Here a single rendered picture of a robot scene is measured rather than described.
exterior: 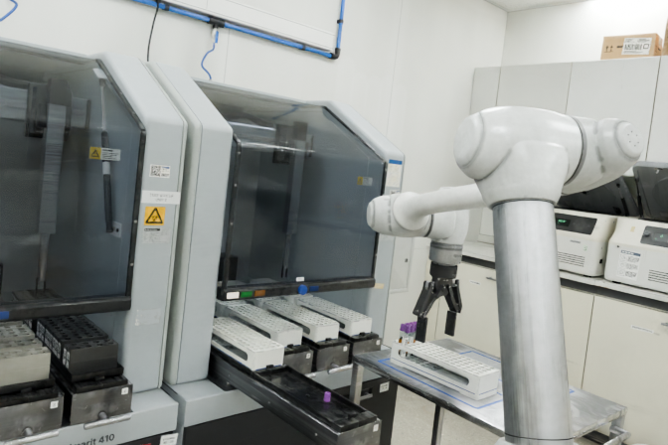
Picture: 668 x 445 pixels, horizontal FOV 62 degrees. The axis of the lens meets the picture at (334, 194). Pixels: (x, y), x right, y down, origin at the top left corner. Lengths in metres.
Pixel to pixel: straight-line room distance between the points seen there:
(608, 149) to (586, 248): 2.42
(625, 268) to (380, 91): 1.71
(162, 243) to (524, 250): 0.90
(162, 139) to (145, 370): 0.59
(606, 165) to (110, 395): 1.15
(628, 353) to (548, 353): 2.50
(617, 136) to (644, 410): 2.54
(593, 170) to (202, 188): 0.94
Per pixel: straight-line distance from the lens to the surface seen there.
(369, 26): 3.48
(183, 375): 1.62
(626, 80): 3.78
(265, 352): 1.53
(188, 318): 1.56
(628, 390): 3.47
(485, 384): 1.55
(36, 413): 1.40
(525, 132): 0.97
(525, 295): 0.93
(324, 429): 1.30
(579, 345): 3.53
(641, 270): 3.37
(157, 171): 1.44
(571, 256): 3.50
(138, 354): 1.53
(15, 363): 1.42
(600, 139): 1.05
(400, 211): 1.43
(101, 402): 1.44
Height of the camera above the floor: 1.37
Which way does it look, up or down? 3 degrees down
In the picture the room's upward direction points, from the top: 6 degrees clockwise
